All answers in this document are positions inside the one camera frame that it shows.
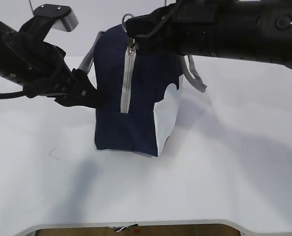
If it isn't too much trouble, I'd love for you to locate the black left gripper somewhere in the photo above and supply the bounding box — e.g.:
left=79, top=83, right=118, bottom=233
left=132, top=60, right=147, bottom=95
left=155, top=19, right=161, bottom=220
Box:
left=2, top=31, right=105, bottom=109

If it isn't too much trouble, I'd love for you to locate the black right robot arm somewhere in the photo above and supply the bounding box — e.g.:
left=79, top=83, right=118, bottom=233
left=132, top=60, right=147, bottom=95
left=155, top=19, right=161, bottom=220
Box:
left=125, top=0, right=292, bottom=70

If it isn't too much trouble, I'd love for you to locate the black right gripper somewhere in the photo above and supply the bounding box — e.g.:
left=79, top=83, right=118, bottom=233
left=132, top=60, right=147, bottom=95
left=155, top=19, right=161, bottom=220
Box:
left=125, top=0, right=219, bottom=55

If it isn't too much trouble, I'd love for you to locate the navy blue lunch bag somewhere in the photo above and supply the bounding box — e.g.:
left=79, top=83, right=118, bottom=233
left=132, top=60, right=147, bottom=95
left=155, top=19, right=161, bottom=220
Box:
left=79, top=24, right=206, bottom=157

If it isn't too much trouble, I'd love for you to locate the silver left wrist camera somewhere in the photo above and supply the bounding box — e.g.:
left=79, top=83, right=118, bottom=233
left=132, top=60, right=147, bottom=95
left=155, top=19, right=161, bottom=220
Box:
left=19, top=4, right=79, bottom=42

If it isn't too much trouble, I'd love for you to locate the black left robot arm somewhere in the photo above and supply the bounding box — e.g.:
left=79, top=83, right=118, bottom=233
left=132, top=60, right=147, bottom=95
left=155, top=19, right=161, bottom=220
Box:
left=0, top=13, right=104, bottom=109

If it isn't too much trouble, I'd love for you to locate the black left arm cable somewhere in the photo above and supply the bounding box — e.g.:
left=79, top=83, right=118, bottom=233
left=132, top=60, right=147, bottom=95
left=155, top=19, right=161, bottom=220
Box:
left=0, top=90, right=26, bottom=99

